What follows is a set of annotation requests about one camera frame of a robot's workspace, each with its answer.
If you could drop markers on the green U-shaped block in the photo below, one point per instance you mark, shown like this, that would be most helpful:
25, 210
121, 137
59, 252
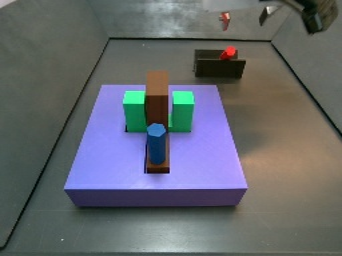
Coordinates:
179, 117

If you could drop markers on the brown L-shaped block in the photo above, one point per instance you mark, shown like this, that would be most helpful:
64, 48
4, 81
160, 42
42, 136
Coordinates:
156, 100

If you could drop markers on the red peg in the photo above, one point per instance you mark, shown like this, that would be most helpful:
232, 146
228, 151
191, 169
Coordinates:
228, 53

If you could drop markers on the blue hexagonal peg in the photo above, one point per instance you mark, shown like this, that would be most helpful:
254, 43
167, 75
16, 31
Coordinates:
156, 143

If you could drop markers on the purple base board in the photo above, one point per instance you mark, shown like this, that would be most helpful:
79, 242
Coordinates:
169, 159

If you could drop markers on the black angle bracket holder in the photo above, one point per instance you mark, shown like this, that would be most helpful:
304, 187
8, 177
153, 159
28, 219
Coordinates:
209, 66

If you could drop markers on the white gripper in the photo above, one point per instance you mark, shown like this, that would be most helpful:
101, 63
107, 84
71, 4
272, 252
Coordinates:
228, 5

